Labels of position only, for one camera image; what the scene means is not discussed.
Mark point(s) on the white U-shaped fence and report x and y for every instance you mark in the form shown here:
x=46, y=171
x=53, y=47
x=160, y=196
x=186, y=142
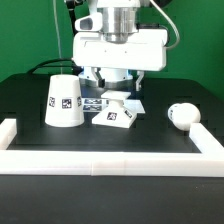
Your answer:
x=207, y=162

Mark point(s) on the white lamp shade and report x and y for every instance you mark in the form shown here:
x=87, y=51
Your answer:
x=64, y=102

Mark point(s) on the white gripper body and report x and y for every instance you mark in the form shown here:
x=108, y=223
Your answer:
x=144, y=50

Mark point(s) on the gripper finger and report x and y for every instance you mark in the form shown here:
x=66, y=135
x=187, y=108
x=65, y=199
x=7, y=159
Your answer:
x=96, y=79
x=140, y=76

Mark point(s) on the white lamp bulb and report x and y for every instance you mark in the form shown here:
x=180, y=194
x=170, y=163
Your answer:
x=183, y=115

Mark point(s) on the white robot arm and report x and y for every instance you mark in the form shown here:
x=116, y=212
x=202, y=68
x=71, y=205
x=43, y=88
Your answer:
x=115, y=20

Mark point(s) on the white marker sheet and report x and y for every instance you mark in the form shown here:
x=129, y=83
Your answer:
x=97, y=105

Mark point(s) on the white lamp base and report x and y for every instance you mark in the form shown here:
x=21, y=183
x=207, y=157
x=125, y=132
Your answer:
x=115, y=114

